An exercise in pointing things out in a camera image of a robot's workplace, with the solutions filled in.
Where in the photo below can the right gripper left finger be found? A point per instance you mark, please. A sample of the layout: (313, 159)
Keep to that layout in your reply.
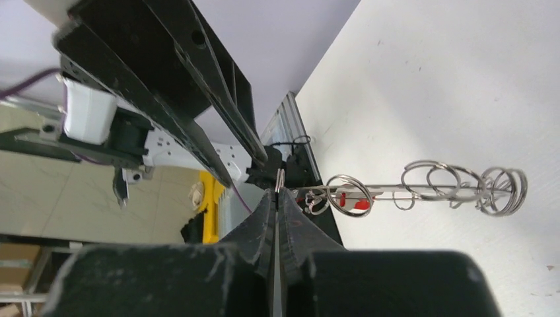
(221, 279)

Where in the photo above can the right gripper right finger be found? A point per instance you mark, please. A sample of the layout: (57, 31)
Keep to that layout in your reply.
(325, 279)

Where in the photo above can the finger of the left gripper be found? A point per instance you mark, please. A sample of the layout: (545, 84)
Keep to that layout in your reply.
(173, 50)
(91, 54)

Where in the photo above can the red tagged key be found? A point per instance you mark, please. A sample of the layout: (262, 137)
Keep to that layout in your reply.
(353, 201)

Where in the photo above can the metal key ring disc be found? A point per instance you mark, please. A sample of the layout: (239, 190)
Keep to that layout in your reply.
(496, 192)

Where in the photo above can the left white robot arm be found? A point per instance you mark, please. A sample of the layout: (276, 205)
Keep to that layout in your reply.
(188, 151)

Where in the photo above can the yellow object in background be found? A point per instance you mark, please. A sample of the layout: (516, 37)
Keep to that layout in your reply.
(204, 227)

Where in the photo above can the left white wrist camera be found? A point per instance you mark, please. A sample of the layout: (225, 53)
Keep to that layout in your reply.
(89, 113)

